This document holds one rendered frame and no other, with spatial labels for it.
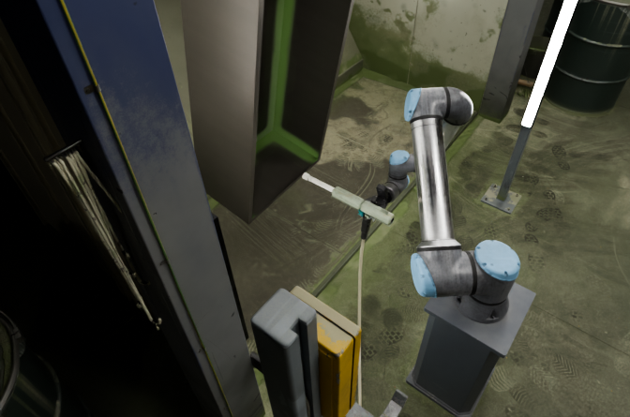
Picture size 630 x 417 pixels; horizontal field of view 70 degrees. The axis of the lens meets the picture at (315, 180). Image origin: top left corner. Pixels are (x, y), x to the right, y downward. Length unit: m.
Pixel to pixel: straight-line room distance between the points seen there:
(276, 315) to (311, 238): 2.15
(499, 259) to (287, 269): 1.31
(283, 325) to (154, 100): 0.52
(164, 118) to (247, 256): 1.81
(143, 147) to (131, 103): 0.10
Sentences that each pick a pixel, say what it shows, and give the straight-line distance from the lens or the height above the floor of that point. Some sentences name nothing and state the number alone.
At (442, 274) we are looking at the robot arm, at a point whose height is 0.88.
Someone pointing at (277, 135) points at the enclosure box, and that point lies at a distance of 2.66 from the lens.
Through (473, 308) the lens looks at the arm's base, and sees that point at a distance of 1.74.
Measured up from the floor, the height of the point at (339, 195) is 0.67.
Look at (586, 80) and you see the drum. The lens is 4.04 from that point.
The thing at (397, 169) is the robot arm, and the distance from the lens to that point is 2.19.
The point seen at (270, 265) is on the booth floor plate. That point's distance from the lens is 2.60.
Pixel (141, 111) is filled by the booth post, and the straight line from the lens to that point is 0.89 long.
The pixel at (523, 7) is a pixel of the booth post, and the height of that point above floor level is 0.90.
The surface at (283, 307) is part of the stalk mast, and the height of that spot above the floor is 1.64.
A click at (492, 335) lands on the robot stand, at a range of 1.77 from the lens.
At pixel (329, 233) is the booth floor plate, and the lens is 2.72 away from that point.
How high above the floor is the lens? 2.12
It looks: 43 degrees down
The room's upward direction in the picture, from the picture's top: 2 degrees counter-clockwise
